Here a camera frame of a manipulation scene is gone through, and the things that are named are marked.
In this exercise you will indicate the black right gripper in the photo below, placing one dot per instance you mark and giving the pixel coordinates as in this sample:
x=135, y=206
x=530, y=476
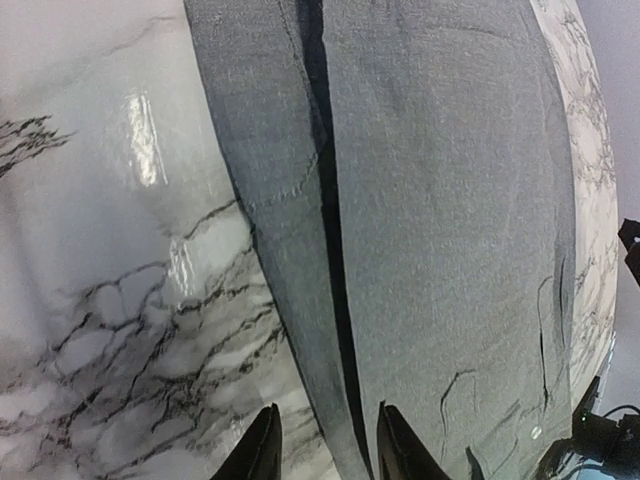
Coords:
x=607, y=443

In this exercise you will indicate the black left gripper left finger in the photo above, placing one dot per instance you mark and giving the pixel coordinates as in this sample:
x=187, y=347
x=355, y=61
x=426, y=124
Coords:
x=258, y=454

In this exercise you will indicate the grey long sleeve shirt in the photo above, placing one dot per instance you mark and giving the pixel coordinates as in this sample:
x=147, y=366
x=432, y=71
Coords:
x=406, y=169

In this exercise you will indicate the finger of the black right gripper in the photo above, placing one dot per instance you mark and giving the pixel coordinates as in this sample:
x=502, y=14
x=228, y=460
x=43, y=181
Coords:
x=629, y=235

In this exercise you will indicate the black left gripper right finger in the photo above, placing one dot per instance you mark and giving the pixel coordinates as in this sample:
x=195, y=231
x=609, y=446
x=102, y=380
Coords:
x=401, y=454

